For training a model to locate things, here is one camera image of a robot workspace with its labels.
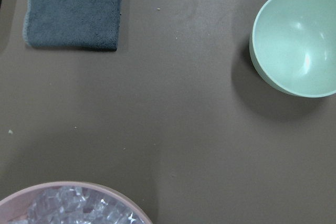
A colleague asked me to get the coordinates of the green bowl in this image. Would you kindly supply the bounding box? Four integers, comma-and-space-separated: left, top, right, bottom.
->
249, 0, 335, 98

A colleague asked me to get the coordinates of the grey folded cloth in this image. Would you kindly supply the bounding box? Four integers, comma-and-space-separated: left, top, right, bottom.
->
23, 0, 121, 51

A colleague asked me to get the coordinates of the pile of clear ice cubes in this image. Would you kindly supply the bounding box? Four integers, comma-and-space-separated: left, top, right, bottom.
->
8, 186, 143, 223

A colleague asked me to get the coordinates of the pink bowl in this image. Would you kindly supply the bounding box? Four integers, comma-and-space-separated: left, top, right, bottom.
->
1, 181, 152, 223

